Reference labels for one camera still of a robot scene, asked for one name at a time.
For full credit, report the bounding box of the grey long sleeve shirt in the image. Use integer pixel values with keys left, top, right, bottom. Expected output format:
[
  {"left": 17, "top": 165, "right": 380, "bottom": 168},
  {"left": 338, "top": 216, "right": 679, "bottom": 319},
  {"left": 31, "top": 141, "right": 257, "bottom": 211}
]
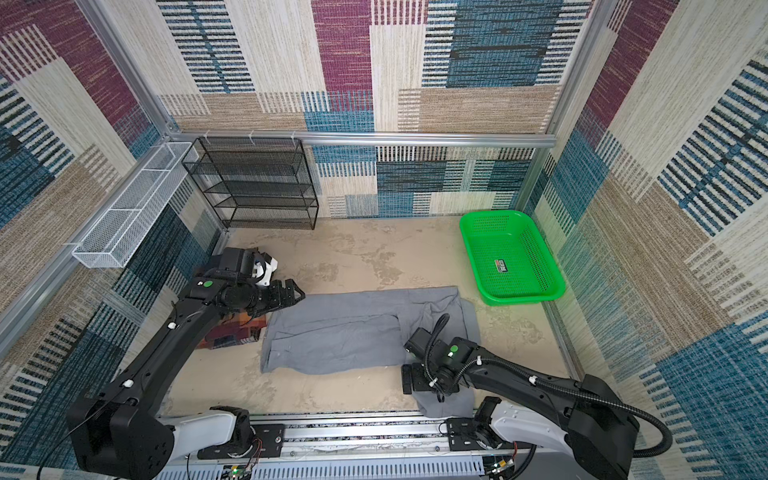
[{"left": 260, "top": 286, "right": 480, "bottom": 418}]

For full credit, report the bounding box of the green plastic basket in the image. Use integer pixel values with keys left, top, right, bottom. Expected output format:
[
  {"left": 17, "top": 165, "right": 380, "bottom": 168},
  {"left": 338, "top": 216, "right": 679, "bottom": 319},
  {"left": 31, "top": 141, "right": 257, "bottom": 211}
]
[{"left": 459, "top": 210, "right": 566, "bottom": 306}]

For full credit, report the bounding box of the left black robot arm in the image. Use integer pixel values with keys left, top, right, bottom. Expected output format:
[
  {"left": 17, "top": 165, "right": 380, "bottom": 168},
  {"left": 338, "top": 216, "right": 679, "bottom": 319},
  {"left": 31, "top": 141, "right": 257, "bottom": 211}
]
[{"left": 66, "top": 248, "right": 306, "bottom": 479}]

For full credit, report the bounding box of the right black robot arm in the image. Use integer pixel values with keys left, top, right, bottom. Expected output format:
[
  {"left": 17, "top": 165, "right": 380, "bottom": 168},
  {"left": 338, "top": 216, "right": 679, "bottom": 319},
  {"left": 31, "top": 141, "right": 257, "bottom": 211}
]
[{"left": 404, "top": 328, "right": 639, "bottom": 479}]

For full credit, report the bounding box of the folded plaid flannel shirt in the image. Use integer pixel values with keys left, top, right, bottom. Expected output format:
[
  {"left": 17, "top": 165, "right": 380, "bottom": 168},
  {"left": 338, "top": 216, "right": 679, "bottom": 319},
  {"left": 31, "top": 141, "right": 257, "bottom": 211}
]
[{"left": 196, "top": 313, "right": 267, "bottom": 350}]

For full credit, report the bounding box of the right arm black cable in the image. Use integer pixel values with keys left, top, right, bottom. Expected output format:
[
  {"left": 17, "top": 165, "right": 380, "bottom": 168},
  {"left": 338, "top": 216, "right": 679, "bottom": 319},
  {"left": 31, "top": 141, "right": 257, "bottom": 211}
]
[{"left": 422, "top": 312, "right": 674, "bottom": 480}]

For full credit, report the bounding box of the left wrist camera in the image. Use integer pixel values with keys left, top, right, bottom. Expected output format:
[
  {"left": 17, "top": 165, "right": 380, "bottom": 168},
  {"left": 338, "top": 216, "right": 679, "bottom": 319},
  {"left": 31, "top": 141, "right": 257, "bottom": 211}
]
[{"left": 252, "top": 251, "right": 278, "bottom": 288}]

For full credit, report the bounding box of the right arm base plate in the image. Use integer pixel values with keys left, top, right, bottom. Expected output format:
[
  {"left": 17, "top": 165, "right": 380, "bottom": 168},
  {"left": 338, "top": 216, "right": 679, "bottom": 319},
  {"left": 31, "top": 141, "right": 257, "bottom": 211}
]
[{"left": 445, "top": 417, "right": 505, "bottom": 451}]

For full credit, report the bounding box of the aluminium front rail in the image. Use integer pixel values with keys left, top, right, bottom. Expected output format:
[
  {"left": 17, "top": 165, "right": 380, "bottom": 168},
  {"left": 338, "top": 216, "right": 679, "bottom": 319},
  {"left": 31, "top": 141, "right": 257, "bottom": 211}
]
[{"left": 159, "top": 402, "right": 575, "bottom": 467}]

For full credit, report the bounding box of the aluminium rail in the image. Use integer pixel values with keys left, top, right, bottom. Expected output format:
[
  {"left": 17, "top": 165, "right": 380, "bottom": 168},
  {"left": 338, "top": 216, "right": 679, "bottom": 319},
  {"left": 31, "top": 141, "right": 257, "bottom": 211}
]
[
  {"left": 159, "top": 402, "right": 575, "bottom": 467},
  {"left": 169, "top": 130, "right": 556, "bottom": 149}
]

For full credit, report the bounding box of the black wire shelf rack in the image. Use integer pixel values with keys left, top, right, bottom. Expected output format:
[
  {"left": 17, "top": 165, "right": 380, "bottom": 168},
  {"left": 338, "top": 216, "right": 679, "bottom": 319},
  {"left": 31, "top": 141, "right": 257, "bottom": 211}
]
[{"left": 182, "top": 137, "right": 319, "bottom": 230}]

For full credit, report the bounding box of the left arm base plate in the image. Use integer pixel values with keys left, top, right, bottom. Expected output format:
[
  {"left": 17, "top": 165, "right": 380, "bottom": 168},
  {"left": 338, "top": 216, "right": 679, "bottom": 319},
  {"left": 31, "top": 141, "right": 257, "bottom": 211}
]
[{"left": 244, "top": 424, "right": 286, "bottom": 461}]

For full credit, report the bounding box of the aluminium back rail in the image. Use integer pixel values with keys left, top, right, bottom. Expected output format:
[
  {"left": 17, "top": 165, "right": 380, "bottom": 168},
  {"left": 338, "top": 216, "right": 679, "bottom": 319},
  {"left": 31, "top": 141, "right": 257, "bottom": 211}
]
[{"left": 169, "top": 130, "right": 556, "bottom": 149}]

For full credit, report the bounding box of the white wire mesh tray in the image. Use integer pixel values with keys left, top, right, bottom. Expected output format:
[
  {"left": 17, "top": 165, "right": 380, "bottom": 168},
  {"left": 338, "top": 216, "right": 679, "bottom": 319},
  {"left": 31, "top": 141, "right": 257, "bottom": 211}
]
[{"left": 72, "top": 142, "right": 192, "bottom": 269}]

